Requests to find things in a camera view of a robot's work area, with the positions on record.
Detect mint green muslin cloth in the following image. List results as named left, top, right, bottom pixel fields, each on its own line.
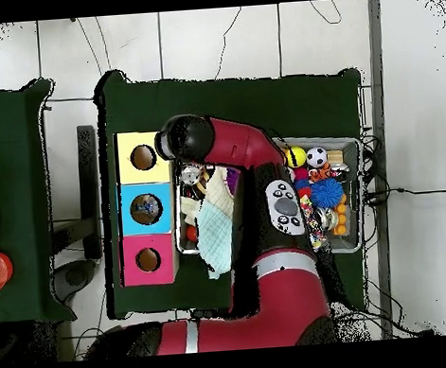
left=193, top=196, right=240, bottom=282

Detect colourful polka-dot cloth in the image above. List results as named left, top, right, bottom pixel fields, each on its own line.
left=299, top=195, right=330, bottom=254

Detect wooden box with three holes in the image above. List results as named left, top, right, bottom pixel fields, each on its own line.
left=112, top=128, right=187, bottom=289

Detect clear mesh bin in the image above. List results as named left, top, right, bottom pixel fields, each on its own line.
left=168, top=128, right=368, bottom=267

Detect black soda can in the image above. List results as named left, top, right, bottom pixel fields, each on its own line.
left=178, top=161, right=205, bottom=188

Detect red ball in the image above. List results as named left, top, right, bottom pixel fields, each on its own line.
left=184, top=223, right=202, bottom=244

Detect plain yellow ball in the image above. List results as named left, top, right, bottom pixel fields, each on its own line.
left=284, top=145, right=310, bottom=170

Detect black and white soccer ball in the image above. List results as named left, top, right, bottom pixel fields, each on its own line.
left=306, top=146, right=330, bottom=169

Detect blue spiky rubber ball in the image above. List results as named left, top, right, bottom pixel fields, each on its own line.
left=310, top=177, right=347, bottom=210

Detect black chair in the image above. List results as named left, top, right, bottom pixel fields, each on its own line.
left=43, top=124, right=110, bottom=303

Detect green cloth side table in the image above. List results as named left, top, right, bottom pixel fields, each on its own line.
left=0, top=78, right=73, bottom=325

